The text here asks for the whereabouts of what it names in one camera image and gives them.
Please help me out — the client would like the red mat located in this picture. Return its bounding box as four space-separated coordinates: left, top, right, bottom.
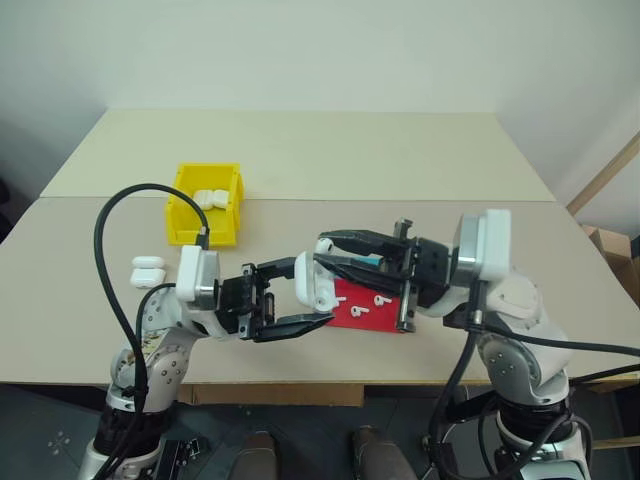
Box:
324 277 404 336

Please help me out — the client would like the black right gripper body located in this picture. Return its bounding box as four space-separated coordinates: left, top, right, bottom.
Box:
381 218 452 334

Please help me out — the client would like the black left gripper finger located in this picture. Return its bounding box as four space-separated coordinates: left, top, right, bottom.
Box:
253 313 335 344
256 255 300 282

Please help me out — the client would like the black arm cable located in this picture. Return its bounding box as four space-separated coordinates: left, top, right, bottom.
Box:
426 279 640 480
94 183 212 480

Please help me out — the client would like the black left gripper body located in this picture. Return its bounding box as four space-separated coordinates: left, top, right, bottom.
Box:
214 262 277 342

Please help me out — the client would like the wooden beam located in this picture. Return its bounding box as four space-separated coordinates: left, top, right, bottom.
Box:
566 131 640 215

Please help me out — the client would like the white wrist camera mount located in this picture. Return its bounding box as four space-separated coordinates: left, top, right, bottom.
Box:
451 208 513 282
176 244 222 303

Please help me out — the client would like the brown cardboard box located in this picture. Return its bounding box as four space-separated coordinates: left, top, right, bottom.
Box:
581 224 640 312

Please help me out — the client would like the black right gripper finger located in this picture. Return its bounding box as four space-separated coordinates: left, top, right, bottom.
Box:
313 253 402 297
318 229 401 257

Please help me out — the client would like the yellow plastic bin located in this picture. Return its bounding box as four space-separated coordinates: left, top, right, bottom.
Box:
163 161 248 249

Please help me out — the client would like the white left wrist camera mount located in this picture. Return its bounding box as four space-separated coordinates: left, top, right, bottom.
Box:
176 244 222 303

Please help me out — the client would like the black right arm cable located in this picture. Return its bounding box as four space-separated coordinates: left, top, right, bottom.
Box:
426 279 640 480

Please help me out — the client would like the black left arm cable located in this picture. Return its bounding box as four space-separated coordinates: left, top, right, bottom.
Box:
94 183 212 480

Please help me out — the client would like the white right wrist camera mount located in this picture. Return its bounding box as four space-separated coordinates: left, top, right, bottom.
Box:
451 208 513 282

